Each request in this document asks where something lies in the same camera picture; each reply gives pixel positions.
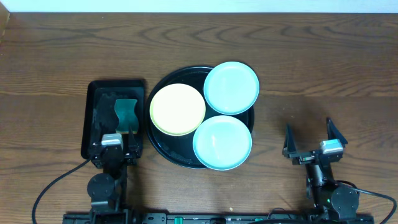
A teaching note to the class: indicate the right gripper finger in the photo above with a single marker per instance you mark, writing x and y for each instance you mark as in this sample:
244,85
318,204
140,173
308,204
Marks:
289,143
334,133

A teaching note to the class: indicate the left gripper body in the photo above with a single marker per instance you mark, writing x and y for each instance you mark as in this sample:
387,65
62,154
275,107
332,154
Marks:
113,156

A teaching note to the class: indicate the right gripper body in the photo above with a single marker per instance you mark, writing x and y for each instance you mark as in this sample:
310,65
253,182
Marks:
301,155

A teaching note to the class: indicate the green yellow sponge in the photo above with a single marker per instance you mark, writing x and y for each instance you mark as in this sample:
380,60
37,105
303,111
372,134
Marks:
125,111

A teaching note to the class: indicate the yellow plate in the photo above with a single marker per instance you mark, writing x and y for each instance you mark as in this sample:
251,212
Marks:
177,109

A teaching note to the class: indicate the light green plate bottom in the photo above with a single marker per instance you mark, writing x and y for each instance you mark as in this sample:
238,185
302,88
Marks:
222,143

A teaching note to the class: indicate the light green plate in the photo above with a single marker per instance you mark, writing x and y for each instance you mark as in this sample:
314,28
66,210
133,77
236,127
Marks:
222,143
231,88

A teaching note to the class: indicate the light green plate top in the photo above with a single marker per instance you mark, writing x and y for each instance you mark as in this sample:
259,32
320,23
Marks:
231,88

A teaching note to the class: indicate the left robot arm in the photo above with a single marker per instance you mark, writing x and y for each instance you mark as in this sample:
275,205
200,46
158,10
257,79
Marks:
107,190

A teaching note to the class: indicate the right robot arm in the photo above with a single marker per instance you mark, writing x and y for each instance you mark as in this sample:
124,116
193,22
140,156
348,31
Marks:
333,201

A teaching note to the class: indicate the rectangular black tray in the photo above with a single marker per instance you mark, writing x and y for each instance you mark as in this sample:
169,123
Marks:
100,116

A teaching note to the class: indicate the round black tray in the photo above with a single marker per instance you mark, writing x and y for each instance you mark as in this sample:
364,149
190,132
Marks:
179,149

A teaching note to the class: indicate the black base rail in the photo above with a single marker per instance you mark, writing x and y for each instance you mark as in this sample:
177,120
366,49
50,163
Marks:
162,218

